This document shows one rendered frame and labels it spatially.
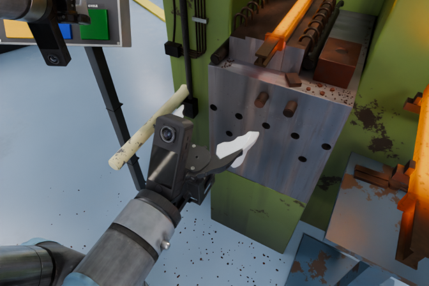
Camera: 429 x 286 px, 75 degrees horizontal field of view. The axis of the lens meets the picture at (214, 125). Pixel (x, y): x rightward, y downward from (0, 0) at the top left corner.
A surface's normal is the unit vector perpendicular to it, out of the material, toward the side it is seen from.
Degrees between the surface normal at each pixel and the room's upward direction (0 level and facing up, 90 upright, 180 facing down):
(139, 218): 5
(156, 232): 48
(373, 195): 0
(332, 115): 90
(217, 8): 90
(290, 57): 90
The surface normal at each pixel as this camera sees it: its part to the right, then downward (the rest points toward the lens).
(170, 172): -0.41, 0.18
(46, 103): 0.00, -0.70
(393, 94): -0.46, 0.63
